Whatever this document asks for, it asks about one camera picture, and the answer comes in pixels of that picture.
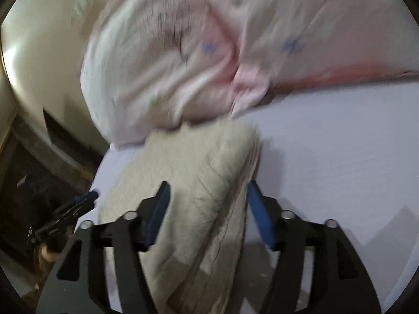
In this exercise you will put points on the person's left hand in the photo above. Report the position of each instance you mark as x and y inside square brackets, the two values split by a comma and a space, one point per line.
[49, 252]

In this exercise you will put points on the white bed sheet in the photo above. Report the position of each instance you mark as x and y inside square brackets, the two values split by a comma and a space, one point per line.
[327, 153]

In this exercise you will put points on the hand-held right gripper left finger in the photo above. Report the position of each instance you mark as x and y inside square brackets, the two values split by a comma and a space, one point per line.
[157, 214]

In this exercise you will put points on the dark wooden furniture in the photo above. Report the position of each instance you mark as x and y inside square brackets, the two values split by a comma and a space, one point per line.
[36, 166]

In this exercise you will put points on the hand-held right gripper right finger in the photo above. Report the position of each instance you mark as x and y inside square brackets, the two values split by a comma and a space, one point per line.
[260, 216]

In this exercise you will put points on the pink floral blanket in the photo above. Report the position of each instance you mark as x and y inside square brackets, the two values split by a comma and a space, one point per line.
[163, 55]

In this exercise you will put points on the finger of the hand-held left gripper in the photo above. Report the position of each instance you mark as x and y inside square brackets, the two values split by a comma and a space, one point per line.
[85, 198]

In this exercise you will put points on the beige cloth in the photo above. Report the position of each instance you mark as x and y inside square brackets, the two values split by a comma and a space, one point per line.
[196, 170]

